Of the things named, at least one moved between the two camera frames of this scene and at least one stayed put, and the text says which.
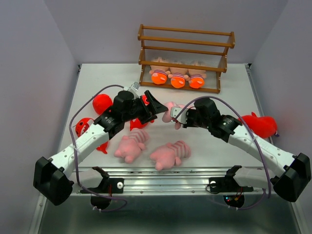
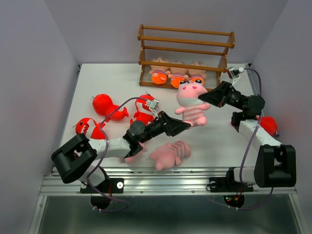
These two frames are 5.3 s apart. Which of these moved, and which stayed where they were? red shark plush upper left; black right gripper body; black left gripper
Moved: black left gripper; black right gripper body
Stayed: red shark plush upper left
